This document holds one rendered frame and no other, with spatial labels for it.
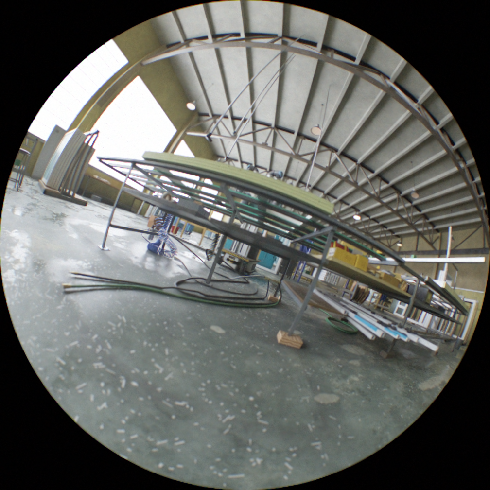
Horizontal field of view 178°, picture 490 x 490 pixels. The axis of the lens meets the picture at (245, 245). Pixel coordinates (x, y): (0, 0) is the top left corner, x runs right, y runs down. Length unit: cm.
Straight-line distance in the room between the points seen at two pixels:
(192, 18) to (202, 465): 1007
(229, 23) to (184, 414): 928
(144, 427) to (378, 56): 866
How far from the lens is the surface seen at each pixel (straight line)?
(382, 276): 155
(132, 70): 919
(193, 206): 141
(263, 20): 833
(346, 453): 73
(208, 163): 108
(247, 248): 309
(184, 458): 50
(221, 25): 903
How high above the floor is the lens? 49
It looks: 1 degrees up
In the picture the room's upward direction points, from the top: 21 degrees clockwise
